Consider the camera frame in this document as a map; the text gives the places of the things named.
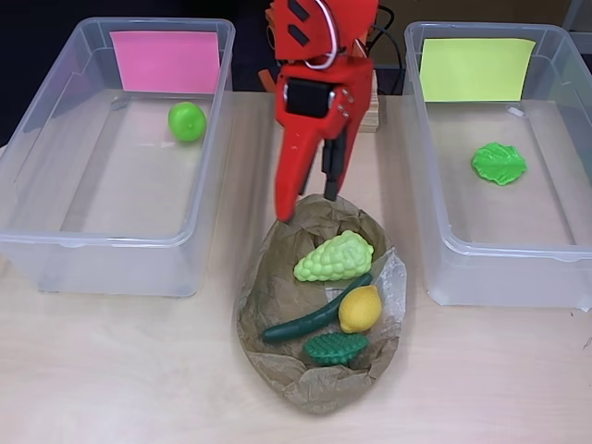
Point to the red gripper black motor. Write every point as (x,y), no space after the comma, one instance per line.
(309,121)

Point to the pale green toy grapes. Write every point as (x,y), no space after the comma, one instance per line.
(333,259)

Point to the green toy apple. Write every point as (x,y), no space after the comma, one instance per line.
(187,121)

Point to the yellow toy lemon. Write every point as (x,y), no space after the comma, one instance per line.
(360,310)

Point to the dark green toy cucumber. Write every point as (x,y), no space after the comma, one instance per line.
(305,324)

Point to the bright green toy lettuce leaf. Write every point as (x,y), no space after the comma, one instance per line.
(499,164)

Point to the clear plastic bin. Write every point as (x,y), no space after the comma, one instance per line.
(115,185)
(499,208)

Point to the wooden base block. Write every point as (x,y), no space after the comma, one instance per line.
(373,111)

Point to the dark green bumpy toy leaf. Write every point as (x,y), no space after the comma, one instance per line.
(335,349)

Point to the pink paper note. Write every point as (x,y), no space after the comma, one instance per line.
(166,62)

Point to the yellow paper note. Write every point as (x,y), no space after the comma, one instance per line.
(476,69)

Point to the small white label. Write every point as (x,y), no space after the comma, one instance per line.
(514,111)

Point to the crumpled brown paper bag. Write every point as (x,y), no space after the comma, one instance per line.
(324,388)

